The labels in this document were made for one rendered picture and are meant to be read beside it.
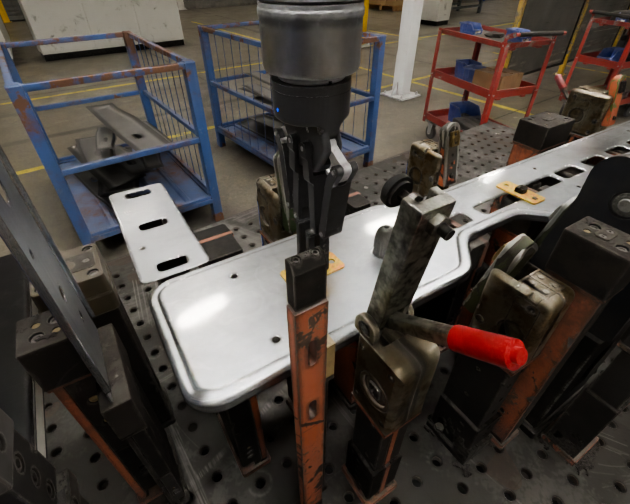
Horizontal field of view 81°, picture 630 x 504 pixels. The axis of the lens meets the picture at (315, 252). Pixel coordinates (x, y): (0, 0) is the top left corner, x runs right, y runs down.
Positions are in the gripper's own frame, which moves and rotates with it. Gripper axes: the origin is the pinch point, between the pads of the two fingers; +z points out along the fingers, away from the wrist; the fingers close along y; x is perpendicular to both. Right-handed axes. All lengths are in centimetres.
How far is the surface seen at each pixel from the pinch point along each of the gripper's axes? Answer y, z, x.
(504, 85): 138, 46, -252
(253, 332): -3.5, 6.5, 10.7
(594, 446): -33, 36, -36
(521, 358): -26.5, -7.9, 0.0
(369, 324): -14.6, -1.0, 2.6
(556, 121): 15, 4, -82
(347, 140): 205, 91, -161
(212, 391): -8.6, 6.1, 17.6
